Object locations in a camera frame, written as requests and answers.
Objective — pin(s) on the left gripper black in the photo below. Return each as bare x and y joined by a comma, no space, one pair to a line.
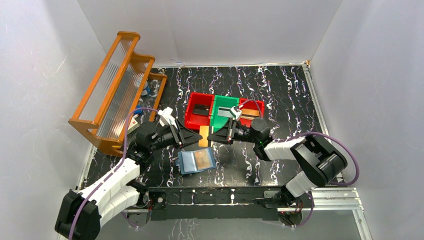
179,136

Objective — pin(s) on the green bin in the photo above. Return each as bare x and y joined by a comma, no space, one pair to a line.
220,101

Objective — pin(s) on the orange card in bin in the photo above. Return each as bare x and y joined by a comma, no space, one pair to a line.
250,113

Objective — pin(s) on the orange wooden rack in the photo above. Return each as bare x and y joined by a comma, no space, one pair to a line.
114,93

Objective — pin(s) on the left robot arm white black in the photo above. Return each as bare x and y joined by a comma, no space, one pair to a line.
82,214

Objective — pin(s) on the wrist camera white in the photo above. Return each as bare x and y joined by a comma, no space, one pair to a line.
236,112
165,117

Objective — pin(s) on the blue card holder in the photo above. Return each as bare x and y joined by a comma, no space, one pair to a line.
187,164

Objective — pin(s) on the white blue container on rack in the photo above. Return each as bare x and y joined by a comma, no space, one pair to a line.
146,89

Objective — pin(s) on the red white small box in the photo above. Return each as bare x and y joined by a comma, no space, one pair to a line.
133,124

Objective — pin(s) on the blue cap container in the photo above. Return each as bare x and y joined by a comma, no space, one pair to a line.
138,110

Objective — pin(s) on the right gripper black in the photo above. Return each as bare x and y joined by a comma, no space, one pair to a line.
226,134

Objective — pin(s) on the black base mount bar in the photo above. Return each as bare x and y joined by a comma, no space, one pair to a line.
169,203

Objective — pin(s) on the orange card in holder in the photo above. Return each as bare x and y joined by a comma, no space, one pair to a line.
203,159

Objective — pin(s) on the right red bin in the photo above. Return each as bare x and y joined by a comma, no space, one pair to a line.
257,105

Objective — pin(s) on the yellow credit card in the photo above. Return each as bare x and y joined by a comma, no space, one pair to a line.
204,131

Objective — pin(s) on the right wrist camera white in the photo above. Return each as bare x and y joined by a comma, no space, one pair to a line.
236,112

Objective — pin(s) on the black card in bin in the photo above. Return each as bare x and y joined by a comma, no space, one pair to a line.
201,109

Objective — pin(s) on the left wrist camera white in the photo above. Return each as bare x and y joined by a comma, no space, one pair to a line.
165,117

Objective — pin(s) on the left red bin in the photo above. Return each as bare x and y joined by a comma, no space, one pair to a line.
191,121

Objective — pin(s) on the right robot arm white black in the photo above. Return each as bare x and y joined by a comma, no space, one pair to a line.
319,160

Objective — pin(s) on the red bin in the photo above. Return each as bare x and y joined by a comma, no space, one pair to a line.
191,121
257,105

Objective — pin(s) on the grey card in bin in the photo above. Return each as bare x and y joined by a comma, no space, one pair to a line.
224,112

